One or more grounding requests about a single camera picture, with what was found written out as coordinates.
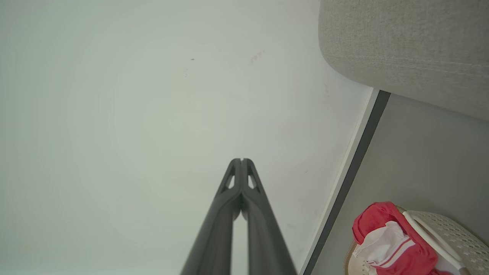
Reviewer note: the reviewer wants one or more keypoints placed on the red white striped garment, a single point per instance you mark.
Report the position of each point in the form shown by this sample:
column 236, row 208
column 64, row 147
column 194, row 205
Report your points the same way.
column 412, row 256

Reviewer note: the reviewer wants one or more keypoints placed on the grey fabric sofa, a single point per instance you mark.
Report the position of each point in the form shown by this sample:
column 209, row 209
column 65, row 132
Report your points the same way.
column 412, row 42

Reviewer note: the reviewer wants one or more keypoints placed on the white and black baseboard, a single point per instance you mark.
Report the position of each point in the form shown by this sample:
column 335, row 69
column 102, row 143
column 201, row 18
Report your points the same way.
column 351, row 172

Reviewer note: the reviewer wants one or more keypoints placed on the white perforated laundry basket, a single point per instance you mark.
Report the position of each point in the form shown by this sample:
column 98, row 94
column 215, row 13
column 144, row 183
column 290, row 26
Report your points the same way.
column 454, row 236

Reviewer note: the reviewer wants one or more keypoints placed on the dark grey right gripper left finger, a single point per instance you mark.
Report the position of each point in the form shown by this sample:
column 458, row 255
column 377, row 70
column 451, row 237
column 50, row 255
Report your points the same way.
column 214, row 236

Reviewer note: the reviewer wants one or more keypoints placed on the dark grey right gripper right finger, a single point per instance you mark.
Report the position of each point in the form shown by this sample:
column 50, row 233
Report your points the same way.
column 267, row 240

